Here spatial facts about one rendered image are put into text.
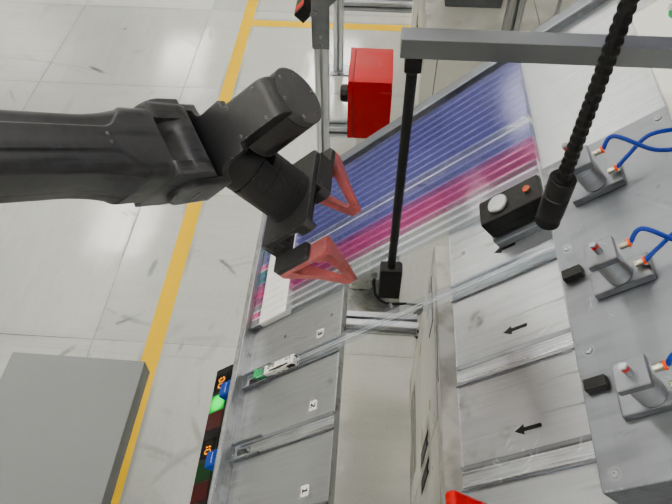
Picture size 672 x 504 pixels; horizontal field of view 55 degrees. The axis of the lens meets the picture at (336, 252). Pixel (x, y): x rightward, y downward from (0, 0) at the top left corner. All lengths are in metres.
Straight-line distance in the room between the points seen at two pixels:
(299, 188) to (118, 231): 1.64
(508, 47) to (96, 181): 0.30
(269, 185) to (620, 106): 0.42
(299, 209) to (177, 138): 0.15
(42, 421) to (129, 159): 0.76
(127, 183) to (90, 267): 1.67
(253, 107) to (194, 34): 2.55
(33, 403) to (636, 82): 1.02
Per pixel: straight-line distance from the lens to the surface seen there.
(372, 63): 1.45
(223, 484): 0.93
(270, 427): 0.91
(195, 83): 2.79
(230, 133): 0.57
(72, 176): 0.47
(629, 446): 0.53
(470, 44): 0.46
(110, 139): 0.50
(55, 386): 1.22
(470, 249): 0.80
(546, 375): 0.66
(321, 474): 0.80
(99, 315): 2.04
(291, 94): 0.57
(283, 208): 0.63
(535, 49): 0.47
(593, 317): 0.59
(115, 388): 1.18
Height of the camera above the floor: 1.59
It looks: 50 degrees down
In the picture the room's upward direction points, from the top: straight up
